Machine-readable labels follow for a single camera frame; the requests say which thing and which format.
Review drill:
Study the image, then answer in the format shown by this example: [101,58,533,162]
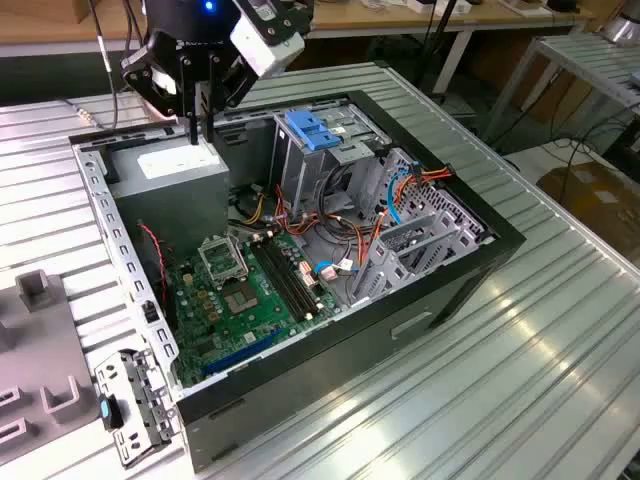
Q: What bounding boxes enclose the short blue board wire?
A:
[314,258,362,274]

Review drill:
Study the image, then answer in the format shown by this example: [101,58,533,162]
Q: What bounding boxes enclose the black RAM slot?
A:
[252,242,310,322]
[258,239,315,319]
[270,233,326,310]
[264,236,320,314]

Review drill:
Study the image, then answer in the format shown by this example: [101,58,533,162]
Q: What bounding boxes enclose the red twisted fan wire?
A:
[137,222,171,306]

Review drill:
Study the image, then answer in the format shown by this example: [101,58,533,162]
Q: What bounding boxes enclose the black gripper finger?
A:
[203,54,260,143]
[121,47,200,147]

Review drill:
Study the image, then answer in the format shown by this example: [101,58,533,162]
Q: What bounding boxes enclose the black cable with metal connector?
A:
[62,0,151,132]

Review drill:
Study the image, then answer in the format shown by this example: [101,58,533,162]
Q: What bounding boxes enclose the grey metal disk bay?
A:
[347,212,484,309]

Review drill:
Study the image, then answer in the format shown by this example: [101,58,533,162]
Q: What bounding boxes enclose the black tripod stand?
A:
[412,0,461,99]

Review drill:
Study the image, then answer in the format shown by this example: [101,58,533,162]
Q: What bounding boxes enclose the large brown cardboard box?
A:
[537,159,640,251]

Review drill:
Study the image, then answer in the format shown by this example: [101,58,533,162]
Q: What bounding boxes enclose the blue plastic drive latch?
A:
[283,109,344,153]

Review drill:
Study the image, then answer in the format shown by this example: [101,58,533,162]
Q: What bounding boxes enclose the metal socket cover frame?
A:
[197,234,250,290]

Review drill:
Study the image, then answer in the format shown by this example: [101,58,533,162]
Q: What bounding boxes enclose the metal slat side table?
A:
[482,34,640,146]

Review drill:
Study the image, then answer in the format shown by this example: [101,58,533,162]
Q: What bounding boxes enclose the CPU socket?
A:
[222,282,262,317]

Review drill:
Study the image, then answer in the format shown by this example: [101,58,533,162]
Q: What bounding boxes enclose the blue expansion slot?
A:
[202,327,282,379]

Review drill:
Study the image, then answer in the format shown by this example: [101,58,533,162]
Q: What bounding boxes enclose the orange power wire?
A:
[394,163,455,201]

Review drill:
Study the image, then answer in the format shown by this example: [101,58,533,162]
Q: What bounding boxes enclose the yellow black power wires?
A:
[227,183,269,226]

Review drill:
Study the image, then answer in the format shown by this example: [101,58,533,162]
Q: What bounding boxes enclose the blue data wire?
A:
[385,159,420,227]

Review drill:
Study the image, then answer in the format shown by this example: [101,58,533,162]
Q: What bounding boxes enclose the grey parts rack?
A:
[0,269,101,451]

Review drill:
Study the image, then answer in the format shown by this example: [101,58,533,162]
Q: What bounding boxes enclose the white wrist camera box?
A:
[228,0,315,79]

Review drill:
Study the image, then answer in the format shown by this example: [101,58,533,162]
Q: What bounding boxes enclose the green motherboard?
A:
[164,229,344,389]

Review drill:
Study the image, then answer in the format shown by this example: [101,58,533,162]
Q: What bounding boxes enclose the long wooden desk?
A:
[0,0,596,96]

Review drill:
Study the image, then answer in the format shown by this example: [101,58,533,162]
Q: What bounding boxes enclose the black latch with blue tab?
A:
[97,393,124,431]

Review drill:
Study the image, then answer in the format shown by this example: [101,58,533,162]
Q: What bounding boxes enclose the black open PC case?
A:
[68,89,527,474]

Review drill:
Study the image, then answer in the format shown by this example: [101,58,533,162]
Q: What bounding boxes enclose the grey metal rear bracket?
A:
[94,348,181,470]

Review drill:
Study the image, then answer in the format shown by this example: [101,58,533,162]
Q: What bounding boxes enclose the small brown cardboard box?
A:
[73,0,146,25]

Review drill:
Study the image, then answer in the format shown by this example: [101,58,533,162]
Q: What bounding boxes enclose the grey power supply unit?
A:
[105,134,232,251]

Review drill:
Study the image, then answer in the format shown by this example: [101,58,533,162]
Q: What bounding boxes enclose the grey optical drive cage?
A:
[269,102,391,216]

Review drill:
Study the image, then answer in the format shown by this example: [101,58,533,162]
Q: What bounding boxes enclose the orange red wire bundle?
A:
[272,184,389,274]

